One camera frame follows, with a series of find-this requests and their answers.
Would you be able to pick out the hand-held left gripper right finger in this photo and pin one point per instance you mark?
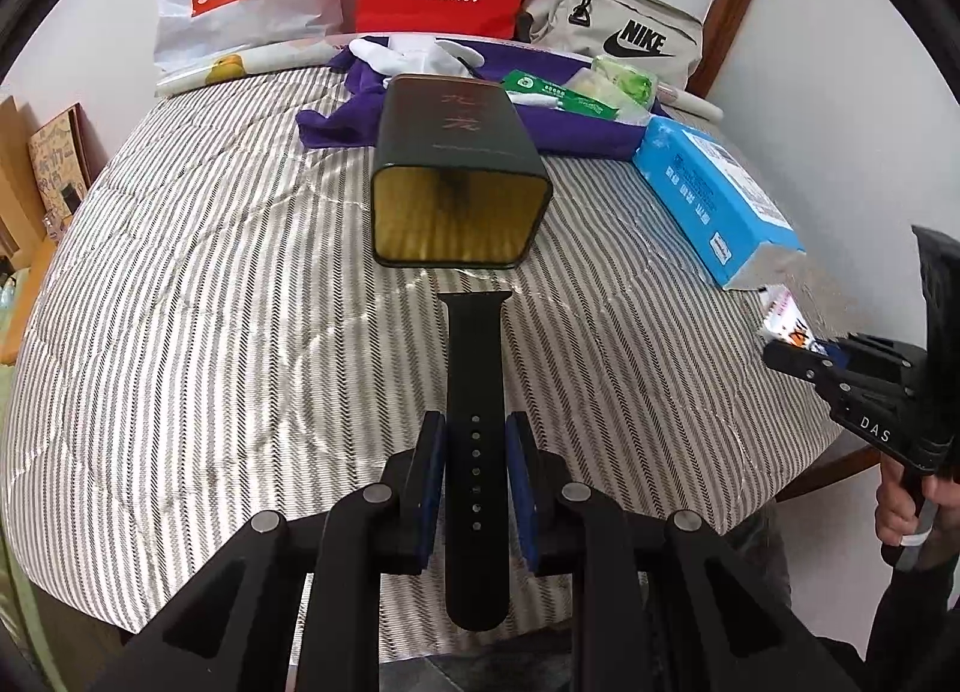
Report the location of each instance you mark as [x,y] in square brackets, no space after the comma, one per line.
[519,489]

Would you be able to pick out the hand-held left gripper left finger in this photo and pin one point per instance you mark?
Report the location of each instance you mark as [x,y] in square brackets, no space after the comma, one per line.
[431,489]

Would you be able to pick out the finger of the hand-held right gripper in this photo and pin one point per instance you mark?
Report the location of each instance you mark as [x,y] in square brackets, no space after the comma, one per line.
[795,361]
[836,347]

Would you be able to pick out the colourful small packet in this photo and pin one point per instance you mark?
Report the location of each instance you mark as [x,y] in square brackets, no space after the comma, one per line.
[784,317]

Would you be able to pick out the black watch band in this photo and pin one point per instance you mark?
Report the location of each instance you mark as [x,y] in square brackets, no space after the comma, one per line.
[472,377]

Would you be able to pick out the blue cardboard box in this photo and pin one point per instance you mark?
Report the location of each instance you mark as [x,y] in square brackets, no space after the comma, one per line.
[697,175]

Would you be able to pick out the dark green tin box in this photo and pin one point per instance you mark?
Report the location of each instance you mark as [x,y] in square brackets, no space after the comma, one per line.
[450,130]

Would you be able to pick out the green white packet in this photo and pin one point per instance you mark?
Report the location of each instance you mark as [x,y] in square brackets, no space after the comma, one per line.
[529,83]

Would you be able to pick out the white glove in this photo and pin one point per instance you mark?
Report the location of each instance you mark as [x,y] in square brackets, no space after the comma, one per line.
[405,59]

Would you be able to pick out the person's right forearm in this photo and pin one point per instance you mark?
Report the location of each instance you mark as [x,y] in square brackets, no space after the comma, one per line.
[922,617]

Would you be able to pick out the person's right hand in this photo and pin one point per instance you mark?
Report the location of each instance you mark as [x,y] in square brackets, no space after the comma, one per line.
[896,512]

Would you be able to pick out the purple cloth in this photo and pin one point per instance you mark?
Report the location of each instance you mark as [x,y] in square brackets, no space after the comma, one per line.
[337,118]

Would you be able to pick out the grey waist bag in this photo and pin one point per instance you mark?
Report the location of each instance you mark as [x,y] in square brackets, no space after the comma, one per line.
[547,25]

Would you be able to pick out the rolled printed paper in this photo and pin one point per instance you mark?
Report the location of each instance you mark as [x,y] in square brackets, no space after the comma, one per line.
[225,70]

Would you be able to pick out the brown patterned notebook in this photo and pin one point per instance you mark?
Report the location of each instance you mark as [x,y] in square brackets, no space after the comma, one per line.
[56,160]

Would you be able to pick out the wooden nightstand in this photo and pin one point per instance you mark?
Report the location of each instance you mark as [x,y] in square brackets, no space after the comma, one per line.
[11,212]

